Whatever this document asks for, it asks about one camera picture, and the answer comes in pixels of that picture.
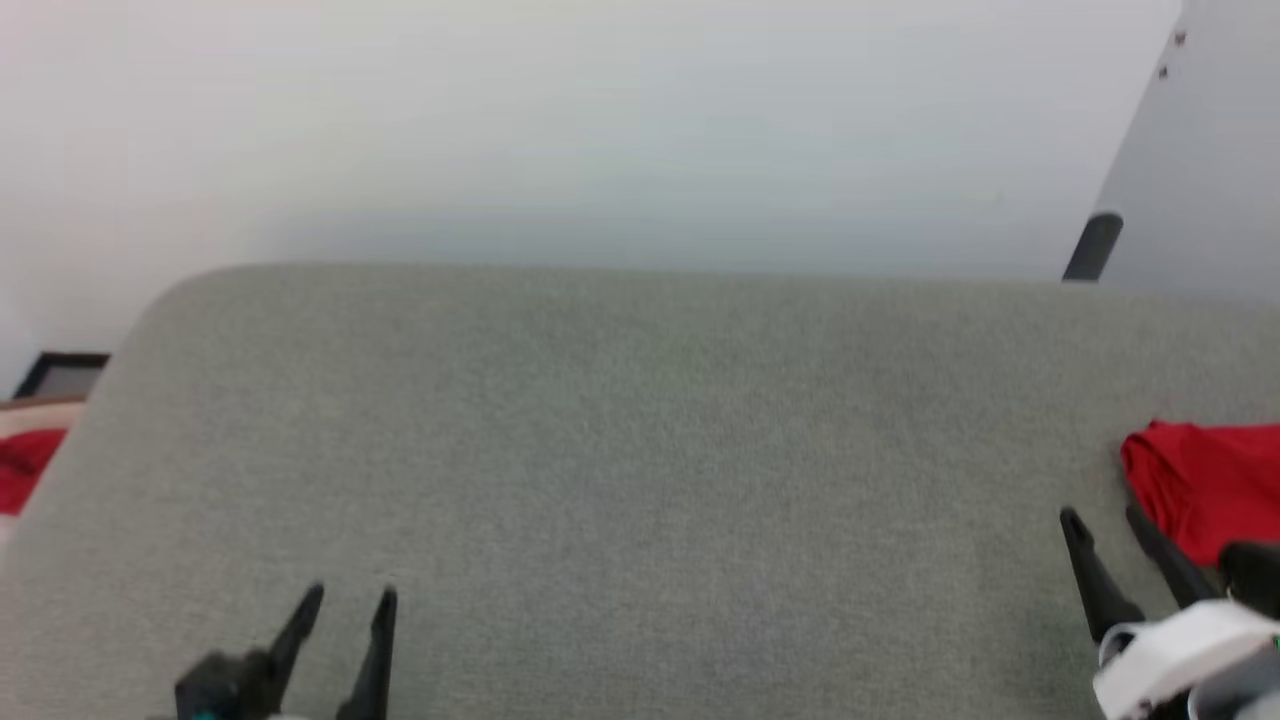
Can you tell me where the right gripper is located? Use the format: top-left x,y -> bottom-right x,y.
1059,504 -> 1280,720

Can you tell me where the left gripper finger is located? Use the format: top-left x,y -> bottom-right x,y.
266,582 -> 327,702
336,586 -> 399,720

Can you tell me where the red Bulls basketball jersey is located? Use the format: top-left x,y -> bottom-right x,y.
1120,420 -> 1280,571

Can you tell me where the red cloth in basket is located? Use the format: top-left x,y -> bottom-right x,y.
0,428 -> 69,517

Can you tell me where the beige laundry basket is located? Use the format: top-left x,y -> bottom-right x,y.
0,395 -> 91,546

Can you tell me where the grey panel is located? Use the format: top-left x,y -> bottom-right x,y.
1090,0 -> 1280,301

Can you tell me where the dark grey post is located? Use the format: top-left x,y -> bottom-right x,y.
1062,212 -> 1124,283

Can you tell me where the black picture frame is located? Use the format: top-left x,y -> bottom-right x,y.
12,352 -> 111,401

